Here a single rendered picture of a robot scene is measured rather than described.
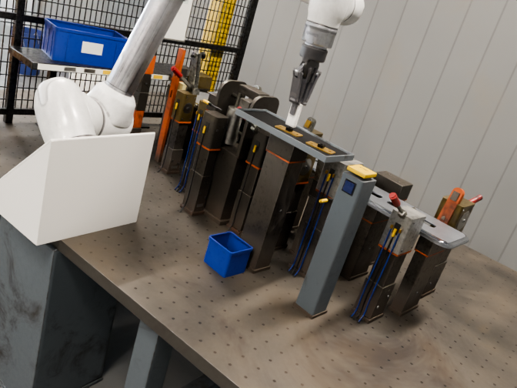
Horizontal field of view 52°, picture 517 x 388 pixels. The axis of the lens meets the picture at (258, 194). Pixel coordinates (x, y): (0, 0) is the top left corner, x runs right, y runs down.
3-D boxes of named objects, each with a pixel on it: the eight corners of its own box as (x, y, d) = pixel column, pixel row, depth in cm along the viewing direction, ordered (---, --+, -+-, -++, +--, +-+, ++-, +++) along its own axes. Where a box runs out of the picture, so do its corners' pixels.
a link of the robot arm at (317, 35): (300, 18, 144) (294, 40, 146) (328, 28, 139) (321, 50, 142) (316, 21, 151) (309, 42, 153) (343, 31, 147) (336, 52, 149)
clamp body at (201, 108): (201, 193, 215) (225, 105, 202) (180, 195, 208) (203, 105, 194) (191, 186, 219) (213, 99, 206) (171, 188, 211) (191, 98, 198)
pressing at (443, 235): (475, 239, 168) (478, 235, 168) (445, 251, 152) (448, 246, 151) (205, 93, 248) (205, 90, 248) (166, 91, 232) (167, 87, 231)
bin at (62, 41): (124, 70, 227) (130, 40, 222) (51, 60, 208) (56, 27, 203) (110, 59, 238) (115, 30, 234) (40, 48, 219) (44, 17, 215)
